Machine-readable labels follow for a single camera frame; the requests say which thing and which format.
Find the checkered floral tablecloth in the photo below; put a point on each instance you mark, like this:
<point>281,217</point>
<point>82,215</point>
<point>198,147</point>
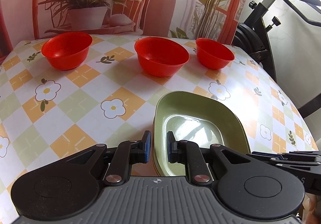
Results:
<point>47,114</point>

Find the red bowl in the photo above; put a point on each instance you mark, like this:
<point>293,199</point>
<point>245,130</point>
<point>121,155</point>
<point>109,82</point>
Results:
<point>212,54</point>
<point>160,57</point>
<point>67,51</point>

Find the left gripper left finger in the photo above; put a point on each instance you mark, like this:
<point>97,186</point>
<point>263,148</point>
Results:
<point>121,158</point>

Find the black exercise bike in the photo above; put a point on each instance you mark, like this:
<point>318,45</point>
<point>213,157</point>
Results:
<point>252,34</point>

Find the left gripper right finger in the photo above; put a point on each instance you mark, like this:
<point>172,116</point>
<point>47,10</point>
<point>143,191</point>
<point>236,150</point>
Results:
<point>193,158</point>

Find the green square plate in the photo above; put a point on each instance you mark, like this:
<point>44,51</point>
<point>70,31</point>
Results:
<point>195,118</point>

